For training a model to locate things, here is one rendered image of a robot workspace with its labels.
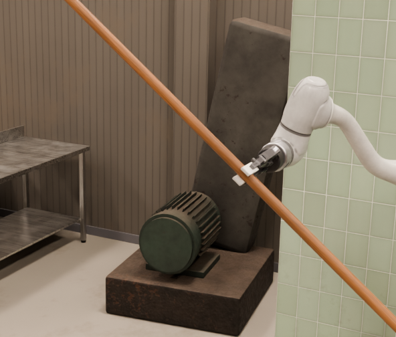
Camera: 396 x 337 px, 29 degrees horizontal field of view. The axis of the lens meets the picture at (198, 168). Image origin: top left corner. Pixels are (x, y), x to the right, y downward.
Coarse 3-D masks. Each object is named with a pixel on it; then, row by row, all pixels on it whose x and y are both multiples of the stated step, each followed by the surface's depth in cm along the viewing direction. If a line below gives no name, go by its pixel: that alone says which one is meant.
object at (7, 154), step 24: (0, 144) 666; (24, 144) 668; (48, 144) 670; (72, 144) 672; (0, 168) 592; (24, 168) 594; (24, 192) 705; (24, 216) 684; (48, 216) 686; (72, 216) 687; (0, 240) 626; (24, 240) 627
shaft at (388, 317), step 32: (64, 0) 225; (96, 32) 222; (128, 64) 220; (192, 128) 216; (224, 160) 213; (256, 192) 211; (288, 224) 208; (320, 256) 206; (352, 288) 204; (384, 320) 202
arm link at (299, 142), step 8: (280, 128) 235; (272, 136) 238; (280, 136) 235; (288, 136) 233; (296, 136) 233; (304, 136) 234; (296, 144) 234; (304, 144) 236; (296, 152) 235; (304, 152) 239; (296, 160) 236
